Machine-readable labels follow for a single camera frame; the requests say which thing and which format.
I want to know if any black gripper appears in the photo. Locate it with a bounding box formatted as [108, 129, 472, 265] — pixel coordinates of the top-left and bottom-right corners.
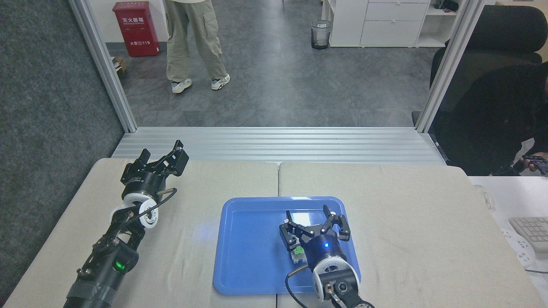
[279, 204, 351, 268]
[121, 140, 189, 199]

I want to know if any dark phone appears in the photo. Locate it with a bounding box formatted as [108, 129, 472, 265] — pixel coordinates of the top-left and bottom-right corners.
[523, 155, 548, 176]

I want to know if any blue plastic tray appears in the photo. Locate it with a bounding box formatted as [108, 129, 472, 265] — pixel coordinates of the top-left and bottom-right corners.
[213, 196, 361, 295]

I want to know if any person's hand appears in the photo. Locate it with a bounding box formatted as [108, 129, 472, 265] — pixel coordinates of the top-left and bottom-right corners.
[519, 152, 548, 172]

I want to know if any small cardboard box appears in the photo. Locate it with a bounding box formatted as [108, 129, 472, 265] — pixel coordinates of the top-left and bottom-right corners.
[111, 56, 128, 76]

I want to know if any standing person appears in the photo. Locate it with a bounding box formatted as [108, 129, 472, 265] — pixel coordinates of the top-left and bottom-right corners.
[164, 0, 231, 94]

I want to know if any red fire extinguisher box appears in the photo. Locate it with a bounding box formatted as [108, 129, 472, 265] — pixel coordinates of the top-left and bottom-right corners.
[113, 1, 161, 57]

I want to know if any mesh waste bin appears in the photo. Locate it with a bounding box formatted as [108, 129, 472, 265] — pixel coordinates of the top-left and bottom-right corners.
[311, 20, 333, 50]

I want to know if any seated person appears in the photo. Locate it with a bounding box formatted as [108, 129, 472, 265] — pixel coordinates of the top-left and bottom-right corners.
[432, 64, 548, 177]

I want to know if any white power strip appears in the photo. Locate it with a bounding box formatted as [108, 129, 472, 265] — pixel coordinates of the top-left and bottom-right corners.
[501, 229, 536, 269]

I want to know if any white keyboard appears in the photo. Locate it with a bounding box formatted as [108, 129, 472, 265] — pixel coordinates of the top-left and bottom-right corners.
[508, 216, 548, 254]

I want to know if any white drawer cabinet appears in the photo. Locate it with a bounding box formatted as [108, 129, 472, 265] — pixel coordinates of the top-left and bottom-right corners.
[321, 0, 465, 48]

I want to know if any black office chair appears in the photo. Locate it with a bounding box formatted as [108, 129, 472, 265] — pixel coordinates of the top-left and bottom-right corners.
[411, 5, 548, 129]

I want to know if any silver aluminium rail platform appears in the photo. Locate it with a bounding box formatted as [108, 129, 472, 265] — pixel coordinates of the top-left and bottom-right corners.
[111, 127, 447, 166]

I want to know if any silver aluminium post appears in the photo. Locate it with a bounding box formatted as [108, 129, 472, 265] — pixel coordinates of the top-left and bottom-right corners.
[68, 0, 138, 133]
[414, 0, 487, 133]

